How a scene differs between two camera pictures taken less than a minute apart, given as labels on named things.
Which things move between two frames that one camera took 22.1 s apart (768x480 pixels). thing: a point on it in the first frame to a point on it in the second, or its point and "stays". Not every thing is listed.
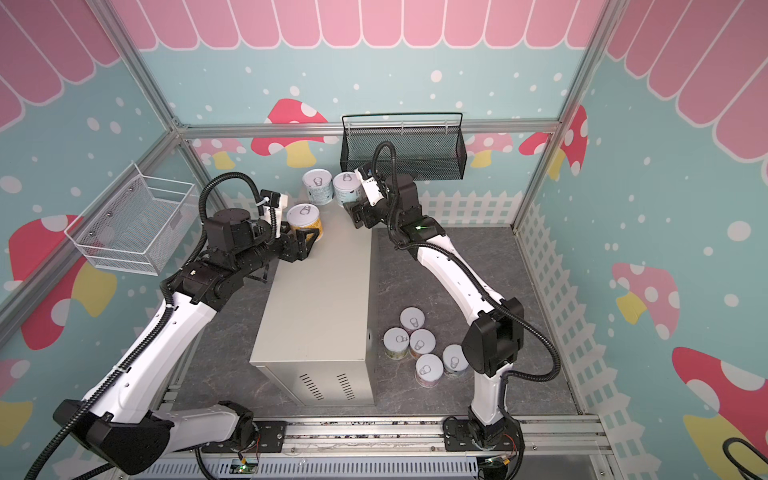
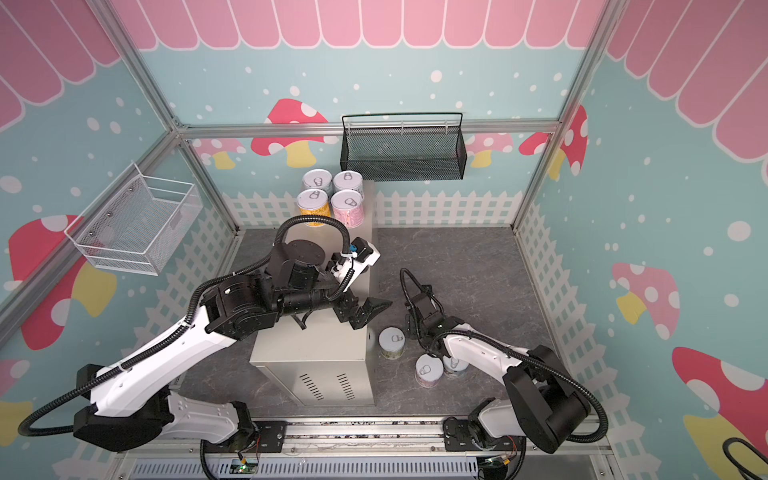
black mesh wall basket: (428, 145) stays
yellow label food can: (305, 216) to (313, 202)
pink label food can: (429, 370) stays
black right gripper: (365, 212) to (421, 313)
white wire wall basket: (135, 225) stays
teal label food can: (319, 186) stays
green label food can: (396, 343) stays
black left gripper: (302, 249) to (361, 317)
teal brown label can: (348, 186) stays
